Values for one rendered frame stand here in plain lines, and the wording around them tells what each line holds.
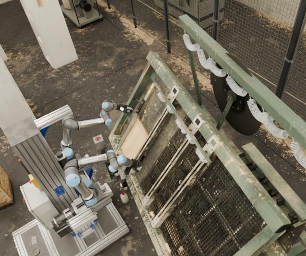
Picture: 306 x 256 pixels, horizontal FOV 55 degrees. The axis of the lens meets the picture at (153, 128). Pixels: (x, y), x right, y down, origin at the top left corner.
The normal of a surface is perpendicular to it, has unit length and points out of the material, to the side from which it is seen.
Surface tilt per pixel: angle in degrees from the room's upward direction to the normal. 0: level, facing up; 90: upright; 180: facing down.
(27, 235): 0
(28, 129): 0
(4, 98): 90
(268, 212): 54
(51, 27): 90
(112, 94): 0
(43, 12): 90
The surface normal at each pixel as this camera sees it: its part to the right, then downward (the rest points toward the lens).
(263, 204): -0.80, -0.10
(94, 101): -0.10, -0.66
